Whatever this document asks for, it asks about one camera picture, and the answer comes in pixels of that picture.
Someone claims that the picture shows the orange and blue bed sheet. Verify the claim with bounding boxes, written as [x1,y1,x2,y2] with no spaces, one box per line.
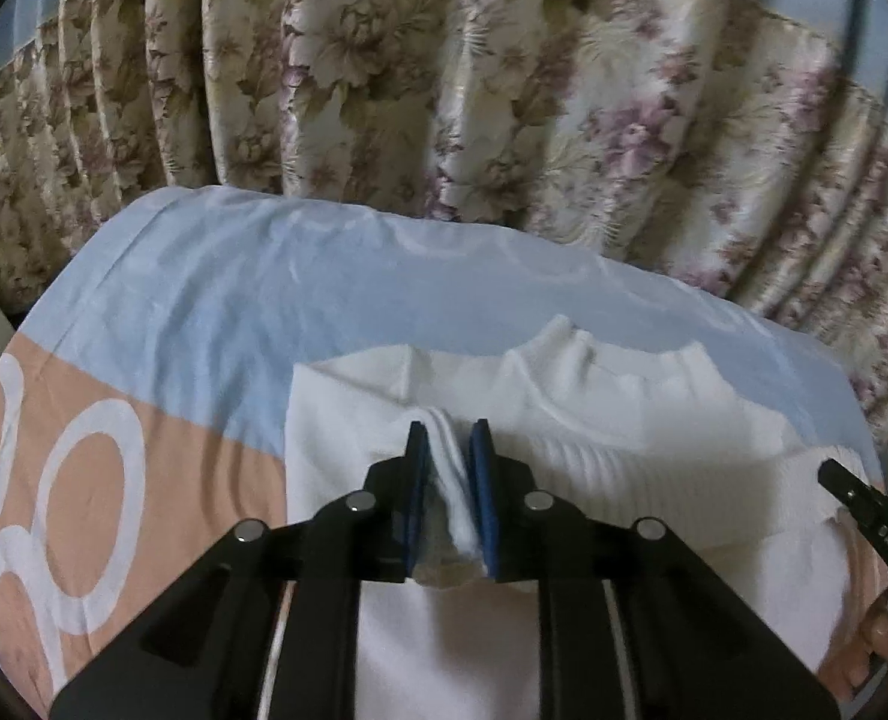
[0,186,888,720]

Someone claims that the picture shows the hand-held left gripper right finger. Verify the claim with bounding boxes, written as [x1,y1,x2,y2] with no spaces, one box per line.
[467,420,841,720]

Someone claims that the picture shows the white knit sweater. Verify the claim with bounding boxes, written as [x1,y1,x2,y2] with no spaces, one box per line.
[283,313,888,720]

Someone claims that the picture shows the blue floral curtain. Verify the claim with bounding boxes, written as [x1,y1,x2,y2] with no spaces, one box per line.
[0,0,888,445]

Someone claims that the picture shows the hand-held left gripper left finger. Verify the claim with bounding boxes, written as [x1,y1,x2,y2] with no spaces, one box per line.
[50,420,434,720]

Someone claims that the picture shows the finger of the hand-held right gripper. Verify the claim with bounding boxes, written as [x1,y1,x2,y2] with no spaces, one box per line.
[818,458,888,605]

